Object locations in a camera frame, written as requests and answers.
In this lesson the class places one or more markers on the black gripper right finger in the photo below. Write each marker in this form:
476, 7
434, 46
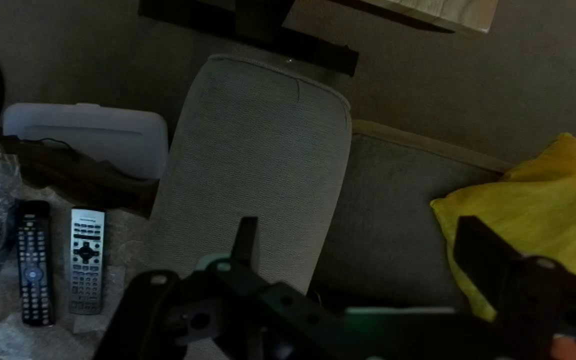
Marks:
486, 259

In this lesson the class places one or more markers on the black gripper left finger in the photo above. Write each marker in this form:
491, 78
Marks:
244, 242

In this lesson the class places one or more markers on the yellow cushion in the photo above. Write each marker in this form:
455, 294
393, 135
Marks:
532, 206

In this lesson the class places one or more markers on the grey fabric sofa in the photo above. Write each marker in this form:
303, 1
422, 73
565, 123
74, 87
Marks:
342, 205

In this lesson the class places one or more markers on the white plastic storage box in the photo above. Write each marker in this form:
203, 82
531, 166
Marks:
133, 140

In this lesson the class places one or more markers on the silver remote control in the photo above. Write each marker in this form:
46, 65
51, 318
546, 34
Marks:
86, 260

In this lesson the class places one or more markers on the black remote control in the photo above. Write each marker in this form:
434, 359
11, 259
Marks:
34, 262

